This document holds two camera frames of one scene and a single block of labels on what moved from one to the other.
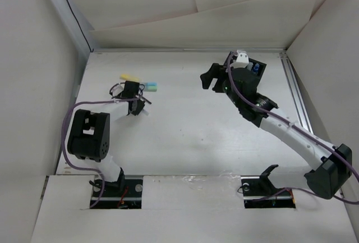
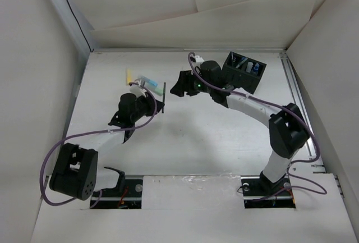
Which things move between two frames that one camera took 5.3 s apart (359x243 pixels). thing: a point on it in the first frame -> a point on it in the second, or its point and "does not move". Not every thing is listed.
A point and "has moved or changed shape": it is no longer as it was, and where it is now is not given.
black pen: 146,100 has moved or changed shape
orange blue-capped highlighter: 256,68 does not move
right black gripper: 216,71 -> 184,84
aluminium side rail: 299,102 does not move
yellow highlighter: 129,77 has moved or changed shape
